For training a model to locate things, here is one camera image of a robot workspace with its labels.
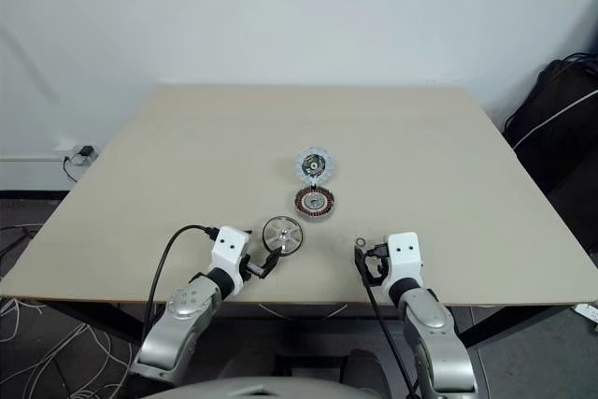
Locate white floor cables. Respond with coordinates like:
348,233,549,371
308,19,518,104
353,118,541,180
0,295,136,399

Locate motor stator with copper windings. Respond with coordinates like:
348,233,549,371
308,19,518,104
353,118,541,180
293,186,337,221

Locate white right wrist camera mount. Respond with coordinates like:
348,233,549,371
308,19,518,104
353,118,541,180
381,231,424,300

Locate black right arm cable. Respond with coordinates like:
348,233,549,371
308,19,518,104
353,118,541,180
352,242,421,399

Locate white floor power strip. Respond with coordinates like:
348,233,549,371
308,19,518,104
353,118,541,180
573,303,598,325

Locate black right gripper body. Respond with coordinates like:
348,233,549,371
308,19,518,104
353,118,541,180
370,256,390,287

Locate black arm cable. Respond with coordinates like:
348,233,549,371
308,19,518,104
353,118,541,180
352,242,421,399
145,224,221,339

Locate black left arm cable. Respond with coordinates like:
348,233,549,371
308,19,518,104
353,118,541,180
145,224,221,339

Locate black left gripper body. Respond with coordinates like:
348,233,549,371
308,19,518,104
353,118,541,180
240,251,266,281

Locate black table frame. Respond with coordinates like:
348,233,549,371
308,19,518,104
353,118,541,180
44,300,574,358

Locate silver robot torso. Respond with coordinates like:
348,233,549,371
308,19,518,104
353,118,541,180
153,373,375,399

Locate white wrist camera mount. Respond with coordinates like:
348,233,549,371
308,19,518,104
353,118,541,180
209,225,251,297
381,231,424,300

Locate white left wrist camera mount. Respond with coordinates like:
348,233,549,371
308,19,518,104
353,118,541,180
209,225,251,297

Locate white wall socket strip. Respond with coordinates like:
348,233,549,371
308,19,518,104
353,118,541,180
54,136,102,164

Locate grey round motor end cap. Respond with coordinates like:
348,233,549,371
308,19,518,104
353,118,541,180
293,146,335,188

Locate black bag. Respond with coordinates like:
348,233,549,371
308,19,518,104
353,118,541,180
503,53,598,250

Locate white cord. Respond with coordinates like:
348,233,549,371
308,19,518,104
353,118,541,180
512,89,598,150

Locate silver spoked motor rotor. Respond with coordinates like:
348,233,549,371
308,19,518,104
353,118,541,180
261,215,305,255

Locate black adapter cable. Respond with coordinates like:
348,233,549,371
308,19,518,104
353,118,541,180
62,150,80,183

